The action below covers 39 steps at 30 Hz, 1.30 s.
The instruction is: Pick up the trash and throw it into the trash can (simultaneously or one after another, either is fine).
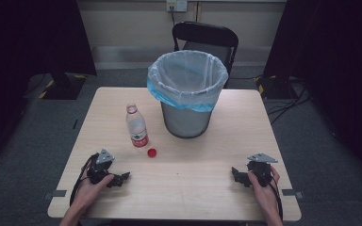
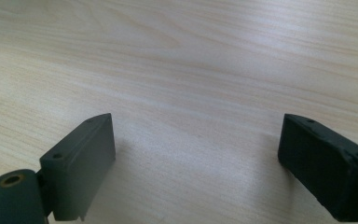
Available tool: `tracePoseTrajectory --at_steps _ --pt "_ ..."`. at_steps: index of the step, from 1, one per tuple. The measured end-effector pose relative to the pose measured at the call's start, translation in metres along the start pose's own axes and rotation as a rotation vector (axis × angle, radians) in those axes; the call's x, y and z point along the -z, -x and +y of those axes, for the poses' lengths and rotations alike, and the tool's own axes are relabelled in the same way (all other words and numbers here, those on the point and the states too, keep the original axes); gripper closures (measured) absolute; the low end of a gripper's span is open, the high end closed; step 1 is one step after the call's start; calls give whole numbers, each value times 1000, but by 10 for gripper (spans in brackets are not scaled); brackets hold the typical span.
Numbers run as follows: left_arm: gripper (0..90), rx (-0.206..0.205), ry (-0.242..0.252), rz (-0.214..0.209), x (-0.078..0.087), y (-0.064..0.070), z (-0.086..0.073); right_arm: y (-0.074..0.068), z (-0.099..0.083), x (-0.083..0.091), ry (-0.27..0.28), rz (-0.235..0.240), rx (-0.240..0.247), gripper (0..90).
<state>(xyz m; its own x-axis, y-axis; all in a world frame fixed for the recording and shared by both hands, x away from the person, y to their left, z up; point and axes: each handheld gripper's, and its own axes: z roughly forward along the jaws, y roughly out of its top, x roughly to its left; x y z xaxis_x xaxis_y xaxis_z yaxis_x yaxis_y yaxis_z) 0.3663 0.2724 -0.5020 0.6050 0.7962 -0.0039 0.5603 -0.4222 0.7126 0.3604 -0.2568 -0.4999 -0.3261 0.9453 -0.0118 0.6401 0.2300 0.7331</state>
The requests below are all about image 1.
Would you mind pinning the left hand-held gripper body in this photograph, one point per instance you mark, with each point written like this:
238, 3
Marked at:
98, 171

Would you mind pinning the black folding chair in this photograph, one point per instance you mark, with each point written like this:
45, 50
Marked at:
205, 34

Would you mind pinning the red bottle cap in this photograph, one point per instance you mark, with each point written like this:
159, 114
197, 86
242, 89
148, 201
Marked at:
151, 153

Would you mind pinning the person's right hand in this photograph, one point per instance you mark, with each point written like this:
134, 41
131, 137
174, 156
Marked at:
267, 196

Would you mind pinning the white wall socket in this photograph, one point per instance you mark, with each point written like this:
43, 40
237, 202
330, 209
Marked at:
176, 5

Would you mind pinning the translucent blue bin liner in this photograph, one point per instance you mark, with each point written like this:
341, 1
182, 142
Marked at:
185, 91

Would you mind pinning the clear plastic bottle red label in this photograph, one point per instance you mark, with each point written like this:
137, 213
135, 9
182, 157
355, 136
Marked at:
136, 128

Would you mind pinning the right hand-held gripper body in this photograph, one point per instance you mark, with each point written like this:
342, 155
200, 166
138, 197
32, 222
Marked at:
260, 171

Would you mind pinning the dark curtain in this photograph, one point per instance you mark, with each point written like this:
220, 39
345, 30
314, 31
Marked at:
22, 62
336, 69

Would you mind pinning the black stand base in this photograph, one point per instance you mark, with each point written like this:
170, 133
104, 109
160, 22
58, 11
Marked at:
275, 88
63, 88

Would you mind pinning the grey tape strip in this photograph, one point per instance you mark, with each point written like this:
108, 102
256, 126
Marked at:
290, 192
56, 194

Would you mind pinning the grey mesh waste bin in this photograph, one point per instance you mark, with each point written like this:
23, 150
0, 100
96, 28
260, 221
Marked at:
185, 124

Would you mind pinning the person's left hand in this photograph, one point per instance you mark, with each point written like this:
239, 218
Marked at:
88, 193

